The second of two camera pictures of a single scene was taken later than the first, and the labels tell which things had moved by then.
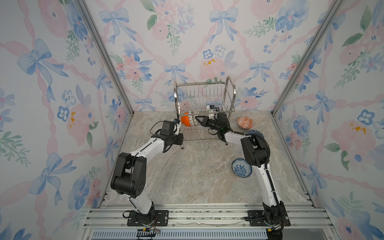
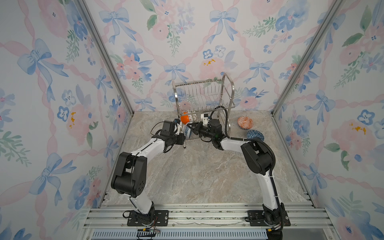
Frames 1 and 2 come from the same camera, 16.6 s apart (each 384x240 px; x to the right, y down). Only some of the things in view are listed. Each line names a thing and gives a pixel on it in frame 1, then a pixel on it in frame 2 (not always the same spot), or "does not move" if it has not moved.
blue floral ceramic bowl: x=241 y=168 to x=187 y=131
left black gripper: x=180 y=137 does not move
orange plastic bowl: x=185 y=120 does not move
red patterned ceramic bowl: x=245 y=122 does not move
